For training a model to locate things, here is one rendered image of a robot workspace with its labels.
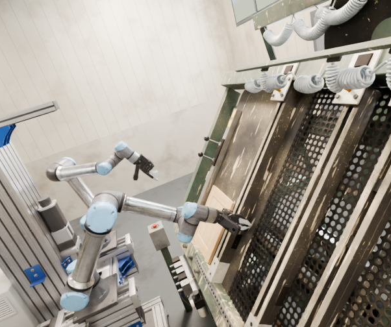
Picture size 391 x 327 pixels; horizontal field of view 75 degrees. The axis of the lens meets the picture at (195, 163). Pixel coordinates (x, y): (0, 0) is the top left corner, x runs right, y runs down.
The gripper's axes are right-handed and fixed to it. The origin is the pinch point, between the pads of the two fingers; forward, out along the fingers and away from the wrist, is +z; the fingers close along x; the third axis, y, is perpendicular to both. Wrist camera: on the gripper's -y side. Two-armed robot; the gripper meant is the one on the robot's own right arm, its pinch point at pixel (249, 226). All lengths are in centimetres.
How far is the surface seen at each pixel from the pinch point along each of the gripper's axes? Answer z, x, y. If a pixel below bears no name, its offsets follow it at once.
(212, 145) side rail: 1, -27, 82
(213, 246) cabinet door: 0.2, 27.1, 24.2
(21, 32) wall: -233, -73, 390
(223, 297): -1.1, 38.0, -4.8
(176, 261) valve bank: -5, 59, 54
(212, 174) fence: -2, -9, 58
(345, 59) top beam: -7, -79, -22
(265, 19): 0, -121, 73
